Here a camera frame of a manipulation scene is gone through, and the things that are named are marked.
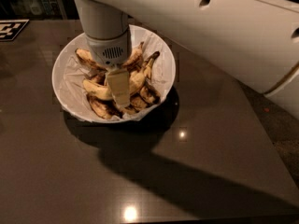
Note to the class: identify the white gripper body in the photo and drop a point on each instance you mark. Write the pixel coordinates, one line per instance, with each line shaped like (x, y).
(108, 51)

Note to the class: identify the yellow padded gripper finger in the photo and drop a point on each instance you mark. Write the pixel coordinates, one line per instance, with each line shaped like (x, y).
(118, 82)

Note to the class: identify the long spotted banana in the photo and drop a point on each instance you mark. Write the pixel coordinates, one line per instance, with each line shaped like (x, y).
(139, 75)

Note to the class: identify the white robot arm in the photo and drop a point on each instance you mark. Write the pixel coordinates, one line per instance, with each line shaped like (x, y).
(254, 41)

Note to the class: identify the white bowl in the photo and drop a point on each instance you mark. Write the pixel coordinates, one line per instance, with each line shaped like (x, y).
(162, 62)

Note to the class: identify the top spotted banana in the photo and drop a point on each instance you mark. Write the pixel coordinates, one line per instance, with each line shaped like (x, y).
(85, 58)

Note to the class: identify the bottom right brown banana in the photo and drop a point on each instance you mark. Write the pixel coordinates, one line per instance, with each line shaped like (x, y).
(138, 103)

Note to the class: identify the bottom left brown banana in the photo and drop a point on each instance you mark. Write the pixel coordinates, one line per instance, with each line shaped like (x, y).
(104, 110)

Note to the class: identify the right small dark banana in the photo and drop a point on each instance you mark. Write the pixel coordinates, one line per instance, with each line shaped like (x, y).
(149, 94)

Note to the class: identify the bottles on background shelf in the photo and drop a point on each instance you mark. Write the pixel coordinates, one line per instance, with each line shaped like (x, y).
(34, 0)

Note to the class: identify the black white marker tag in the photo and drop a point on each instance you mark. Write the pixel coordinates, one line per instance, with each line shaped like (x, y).
(9, 29)

